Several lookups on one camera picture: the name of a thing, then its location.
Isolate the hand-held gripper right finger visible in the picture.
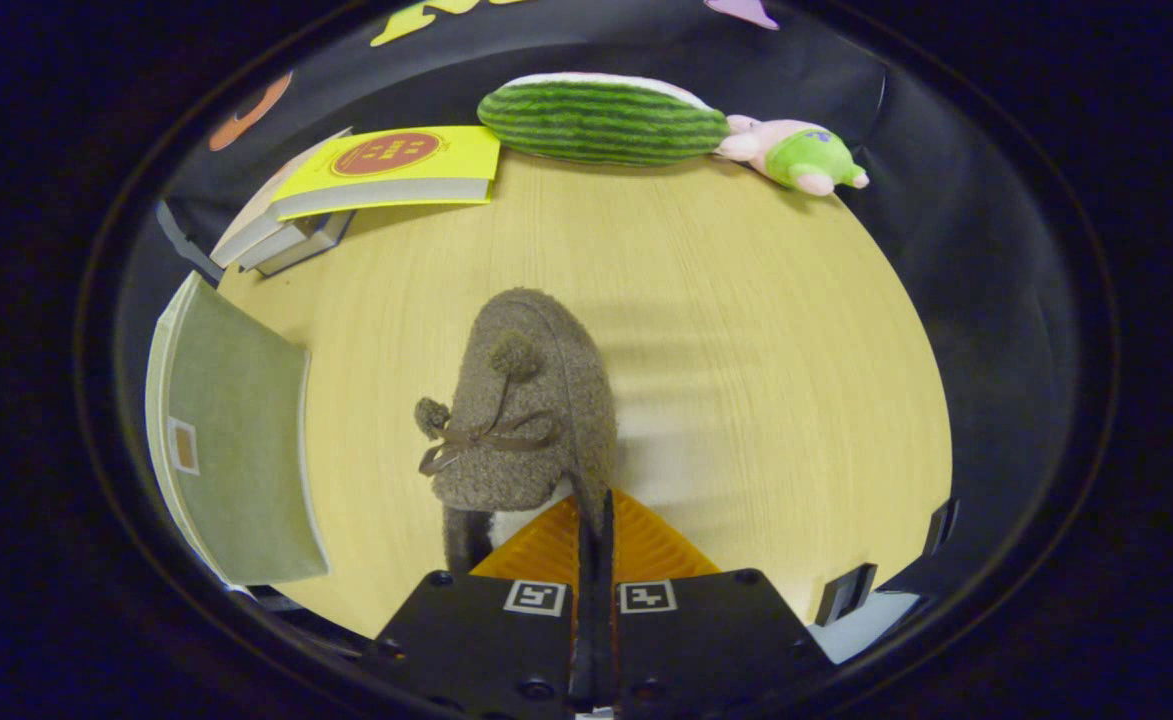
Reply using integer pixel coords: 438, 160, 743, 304
601, 488, 837, 716

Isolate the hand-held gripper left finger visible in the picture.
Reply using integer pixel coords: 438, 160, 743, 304
361, 495, 592, 716

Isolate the brown fuzzy shoe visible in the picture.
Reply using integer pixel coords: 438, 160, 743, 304
414, 288, 619, 576

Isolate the dark blue book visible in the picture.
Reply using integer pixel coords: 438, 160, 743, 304
238, 208, 357, 278

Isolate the yellow book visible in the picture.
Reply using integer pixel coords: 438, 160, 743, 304
271, 125, 502, 222

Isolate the beige book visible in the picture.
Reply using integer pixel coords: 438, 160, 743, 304
209, 128, 352, 269

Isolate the pink and green plush toy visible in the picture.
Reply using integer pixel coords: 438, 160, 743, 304
714, 114, 870, 197

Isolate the watermelon slice plush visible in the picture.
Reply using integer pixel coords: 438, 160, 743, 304
476, 72, 732, 167

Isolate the black table edge bracket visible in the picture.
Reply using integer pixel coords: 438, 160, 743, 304
922, 498, 960, 558
814, 563, 879, 628

